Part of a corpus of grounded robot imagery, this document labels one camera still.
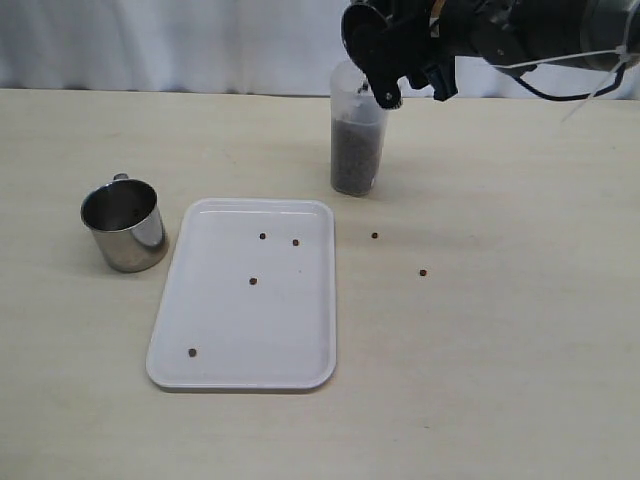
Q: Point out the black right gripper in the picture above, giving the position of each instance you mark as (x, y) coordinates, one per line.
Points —
(432, 32)

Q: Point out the steel mug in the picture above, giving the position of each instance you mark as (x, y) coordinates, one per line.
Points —
(124, 218)

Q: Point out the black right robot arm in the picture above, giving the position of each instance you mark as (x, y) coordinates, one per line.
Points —
(512, 36)

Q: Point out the clear plastic tall container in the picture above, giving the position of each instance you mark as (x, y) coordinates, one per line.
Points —
(358, 127)

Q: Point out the white right zip tie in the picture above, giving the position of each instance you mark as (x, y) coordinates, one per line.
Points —
(574, 79)

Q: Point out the white curtain backdrop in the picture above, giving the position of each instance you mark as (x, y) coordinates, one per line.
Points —
(250, 47)

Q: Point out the white plastic tray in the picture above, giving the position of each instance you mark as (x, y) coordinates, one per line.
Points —
(280, 334)

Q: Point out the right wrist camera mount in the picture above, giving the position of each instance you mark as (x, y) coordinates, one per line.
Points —
(384, 80)

